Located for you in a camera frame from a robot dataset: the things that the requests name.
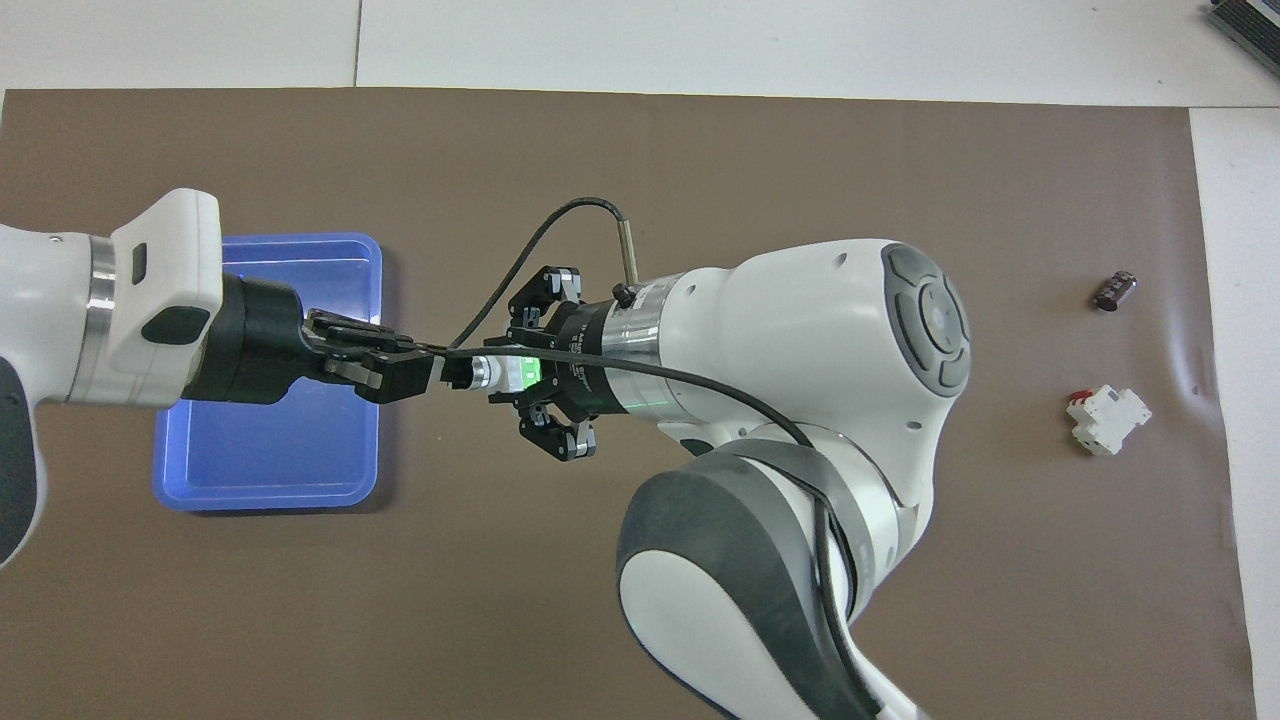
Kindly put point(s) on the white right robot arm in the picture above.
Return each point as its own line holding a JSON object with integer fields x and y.
{"x": 800, "y": 340}

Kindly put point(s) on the selector switch with green block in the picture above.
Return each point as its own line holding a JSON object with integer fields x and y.
{"x": 500, "y": 372}

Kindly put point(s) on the grey ribbed device box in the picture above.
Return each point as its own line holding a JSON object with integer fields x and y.
{"x": 1250, "y": 22}

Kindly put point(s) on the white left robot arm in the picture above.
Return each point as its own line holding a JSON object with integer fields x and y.
{"x": 120, "y": 310}

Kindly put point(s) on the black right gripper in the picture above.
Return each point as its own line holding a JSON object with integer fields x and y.
{"x": 578, "y": 360}

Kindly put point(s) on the blue plastic tray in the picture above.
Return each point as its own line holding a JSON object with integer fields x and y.
{"x": 280, "y": 450}

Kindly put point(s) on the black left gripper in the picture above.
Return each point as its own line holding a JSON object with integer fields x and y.
{"x": 250, "y": 340}

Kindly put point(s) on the brown paper table mat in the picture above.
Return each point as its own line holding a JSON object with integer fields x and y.
{"x": 640, "y": 600}

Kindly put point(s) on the small dark terminal block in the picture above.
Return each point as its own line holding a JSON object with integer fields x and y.
{"x": 1115, "y": 290}

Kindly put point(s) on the white circuit breaker red lever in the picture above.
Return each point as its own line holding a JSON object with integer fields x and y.
{"x": 1108, "y": 418}

